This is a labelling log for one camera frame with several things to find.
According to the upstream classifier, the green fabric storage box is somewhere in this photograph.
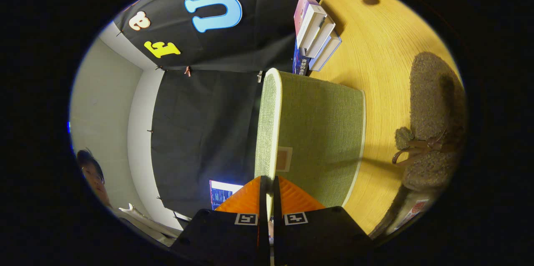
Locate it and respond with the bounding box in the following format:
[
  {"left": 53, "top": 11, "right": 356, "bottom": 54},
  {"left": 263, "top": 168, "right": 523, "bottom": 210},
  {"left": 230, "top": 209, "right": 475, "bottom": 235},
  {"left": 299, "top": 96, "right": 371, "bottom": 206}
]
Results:
[{"left": 254, "top": 68, "right": 367, "bottom": 216}]

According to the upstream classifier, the white cover book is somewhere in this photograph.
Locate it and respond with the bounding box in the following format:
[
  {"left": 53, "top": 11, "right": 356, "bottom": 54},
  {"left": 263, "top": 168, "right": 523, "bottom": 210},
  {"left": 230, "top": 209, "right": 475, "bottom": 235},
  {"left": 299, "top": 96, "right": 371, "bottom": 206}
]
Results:
[{"left": 306, "top": 15, "right": 337, "bottom": 59}]

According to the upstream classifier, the dark blue book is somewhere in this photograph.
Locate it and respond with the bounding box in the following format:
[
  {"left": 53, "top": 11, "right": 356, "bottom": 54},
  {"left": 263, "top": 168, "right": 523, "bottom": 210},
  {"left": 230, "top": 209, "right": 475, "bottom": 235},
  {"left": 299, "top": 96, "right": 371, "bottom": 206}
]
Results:
[{"left": 292, "top": 41, "right": 311, "bottom": 76}]

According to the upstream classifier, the person's head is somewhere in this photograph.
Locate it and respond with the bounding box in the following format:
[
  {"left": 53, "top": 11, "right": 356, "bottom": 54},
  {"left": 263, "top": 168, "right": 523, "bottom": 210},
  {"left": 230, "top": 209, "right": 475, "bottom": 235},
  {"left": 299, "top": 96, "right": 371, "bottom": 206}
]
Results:
[{"left": 76, "top": 148, "right": 112, "bottom": 208}]

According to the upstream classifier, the pink cover book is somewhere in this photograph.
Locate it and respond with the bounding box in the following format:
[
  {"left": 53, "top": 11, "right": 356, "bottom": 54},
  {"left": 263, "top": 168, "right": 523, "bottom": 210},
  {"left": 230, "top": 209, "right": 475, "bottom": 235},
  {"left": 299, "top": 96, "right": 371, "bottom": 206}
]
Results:
[{"left": 293, "top": 0, "right": 329, "bottom": 50}]

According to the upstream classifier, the pale blue cover book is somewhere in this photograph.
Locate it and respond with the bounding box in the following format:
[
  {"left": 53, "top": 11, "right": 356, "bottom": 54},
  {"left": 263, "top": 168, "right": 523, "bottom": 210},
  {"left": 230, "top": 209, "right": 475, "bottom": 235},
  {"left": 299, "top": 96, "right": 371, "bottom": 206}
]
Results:
[{"left": 310, "top": 30, "right": 343, "bottom": 72}]

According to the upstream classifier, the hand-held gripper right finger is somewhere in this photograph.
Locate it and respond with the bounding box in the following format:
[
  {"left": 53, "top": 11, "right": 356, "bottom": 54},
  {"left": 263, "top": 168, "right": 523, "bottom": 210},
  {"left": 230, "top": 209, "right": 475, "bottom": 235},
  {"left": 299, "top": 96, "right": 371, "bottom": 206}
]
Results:
[{"left": 272, "top": 176, "right": 374, "bottom": 266}]

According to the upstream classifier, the person's white shirt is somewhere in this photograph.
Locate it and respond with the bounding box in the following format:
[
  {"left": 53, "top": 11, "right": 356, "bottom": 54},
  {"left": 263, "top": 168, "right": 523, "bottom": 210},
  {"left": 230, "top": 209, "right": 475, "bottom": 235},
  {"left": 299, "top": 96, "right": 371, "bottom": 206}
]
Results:
[{"left": 119, "top": 203, "right": 184, "bottom": 241}]

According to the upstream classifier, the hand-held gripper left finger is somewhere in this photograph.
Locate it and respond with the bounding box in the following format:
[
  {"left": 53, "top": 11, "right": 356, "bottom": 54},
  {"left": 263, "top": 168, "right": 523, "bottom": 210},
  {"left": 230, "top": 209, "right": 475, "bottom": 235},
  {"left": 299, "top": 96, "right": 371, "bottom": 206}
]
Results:
[{"left": 169, "top": 176, "right": 271, "bottom": 266}]

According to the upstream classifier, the black backdrop cloth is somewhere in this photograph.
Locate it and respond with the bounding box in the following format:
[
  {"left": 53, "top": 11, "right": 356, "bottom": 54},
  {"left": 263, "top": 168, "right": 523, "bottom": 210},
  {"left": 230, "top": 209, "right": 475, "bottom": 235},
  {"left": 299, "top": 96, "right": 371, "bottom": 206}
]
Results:
[{"left": 113, "top": 0, "right": 334, "bottom": 221}]

